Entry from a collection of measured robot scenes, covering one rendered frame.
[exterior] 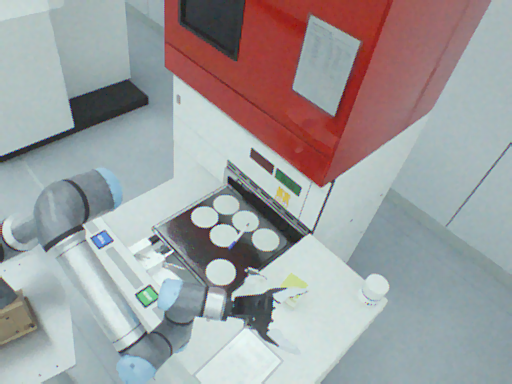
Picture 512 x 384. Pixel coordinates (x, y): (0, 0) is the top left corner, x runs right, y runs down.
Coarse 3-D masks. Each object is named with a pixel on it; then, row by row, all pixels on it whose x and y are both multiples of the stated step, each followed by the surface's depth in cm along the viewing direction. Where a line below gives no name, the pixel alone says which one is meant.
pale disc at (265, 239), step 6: (264, 228) 149; (258, 234) 147; (264, 234) 148; (270, 234) 148; (276, 234) 148; (252, 240) 145; (258, 240) 145; (264, 240) 146; (270, 240) 146; (276, 240) 146; (258, 246) 144; (264, 246) 144; (270, 246) 144; (276, 246) 145
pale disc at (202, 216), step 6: (198, 210) 151; (204, 210) 151; (210, 210) 152; (192, 216) 149; (198, 216) 149; (204, 216) 149; (210, 216) 150; (216, 216) 150; (198, 222) 147; (204, 222) 148; (210, 222) 148
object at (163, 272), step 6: (144, 252) 138; (150, 252) 138; (138, 258) 136; (144, 258) 136; (156, 270) 134; (162, 270) 134; (168, 270) 134; (156, 276) 132; (162, 276) 132; (168, 276) 133; (174, 276) 133; (156, 282) 131; (162, 282) 131
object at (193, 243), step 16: (224, 192) 159; (192, 208) 151; (240, 208) 154; (176, 224) 145; (192, 224) 146; (224, 224) 148; (176, 240) 141; (192, 240) 142; (208, 240) 142; (240, 240) 144; (192, 256) 137; (208, 256) 138; (224, 256) 139; (240, 256) 140; (256, 256) 141; (240, 272) 135; (224, 288) 130
